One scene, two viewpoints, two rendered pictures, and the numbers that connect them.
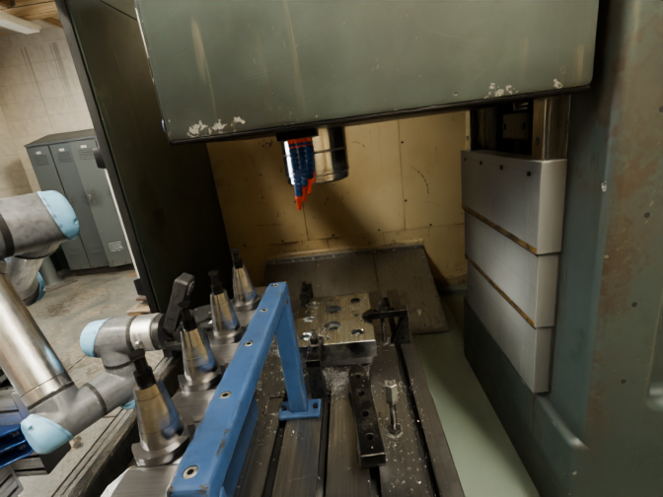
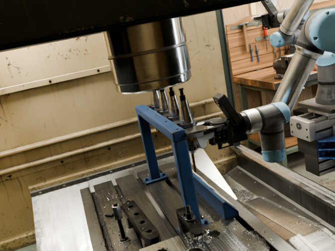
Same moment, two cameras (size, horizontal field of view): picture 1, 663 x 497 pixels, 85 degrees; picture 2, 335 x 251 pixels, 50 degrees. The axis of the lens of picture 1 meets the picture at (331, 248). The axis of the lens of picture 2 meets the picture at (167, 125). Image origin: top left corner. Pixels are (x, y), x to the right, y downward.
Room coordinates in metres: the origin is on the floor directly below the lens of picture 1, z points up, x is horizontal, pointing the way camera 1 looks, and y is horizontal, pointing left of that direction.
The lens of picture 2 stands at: (1.60, -0.22, 1.52)
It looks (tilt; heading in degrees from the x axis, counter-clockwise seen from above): 16 degrees down; 161
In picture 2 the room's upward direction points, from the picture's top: 11 degrees counter-clockwise
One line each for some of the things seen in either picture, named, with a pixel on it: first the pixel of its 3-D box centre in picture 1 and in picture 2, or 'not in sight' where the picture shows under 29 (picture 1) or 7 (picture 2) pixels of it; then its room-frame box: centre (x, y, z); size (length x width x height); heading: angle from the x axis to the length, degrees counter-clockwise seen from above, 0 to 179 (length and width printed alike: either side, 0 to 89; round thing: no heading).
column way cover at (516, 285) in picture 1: (498, 253); not in sight; (0.88, -0.43, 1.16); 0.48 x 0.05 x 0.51; 176
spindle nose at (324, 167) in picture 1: (315, 156); (148, 55); (0.92, 0.01, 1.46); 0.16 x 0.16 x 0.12
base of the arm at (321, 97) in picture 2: not in sight; (332, 89); (0.37, 1.04, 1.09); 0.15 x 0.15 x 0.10
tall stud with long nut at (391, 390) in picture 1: (392, 405); (119, 221); (0.61, -0.08, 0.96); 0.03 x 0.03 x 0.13
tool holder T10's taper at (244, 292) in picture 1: (242, 282); (184, 110); (0.65, 0.18, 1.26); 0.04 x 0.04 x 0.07
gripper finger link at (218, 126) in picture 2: not in sight; (213, 128); (0.68, 0.25, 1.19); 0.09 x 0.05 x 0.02; 99
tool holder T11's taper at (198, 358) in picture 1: (195, 348); (163, 100); (0.43, 0.20, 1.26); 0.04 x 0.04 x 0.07
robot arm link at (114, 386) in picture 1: (123, 382); (272, 142); (0.65, 0.47, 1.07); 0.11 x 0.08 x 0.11; 147
